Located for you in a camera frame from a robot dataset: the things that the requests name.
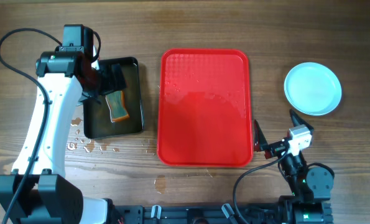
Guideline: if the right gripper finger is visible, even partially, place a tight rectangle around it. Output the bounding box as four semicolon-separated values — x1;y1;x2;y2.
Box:
289;109;314;131
254;119;268;152

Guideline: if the light blue plate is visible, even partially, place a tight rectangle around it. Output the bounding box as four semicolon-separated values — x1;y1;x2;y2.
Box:
284;62;342;116

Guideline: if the green orange sponge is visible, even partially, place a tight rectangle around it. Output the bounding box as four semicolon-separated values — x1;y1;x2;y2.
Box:
105;91;129;123

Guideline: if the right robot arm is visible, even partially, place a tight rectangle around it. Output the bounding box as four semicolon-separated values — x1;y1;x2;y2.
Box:
247;110;335;223

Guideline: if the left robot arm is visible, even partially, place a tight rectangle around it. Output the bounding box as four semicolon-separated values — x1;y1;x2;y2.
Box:
0;73;124;223

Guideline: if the black water tray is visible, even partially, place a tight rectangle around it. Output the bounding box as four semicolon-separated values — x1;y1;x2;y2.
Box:
83;57;144;139

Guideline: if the red plastic tray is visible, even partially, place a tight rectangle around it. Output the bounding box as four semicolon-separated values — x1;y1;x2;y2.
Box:
157;49;253;167

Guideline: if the right black cable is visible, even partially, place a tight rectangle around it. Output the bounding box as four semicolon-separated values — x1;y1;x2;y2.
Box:
232;149;293;224

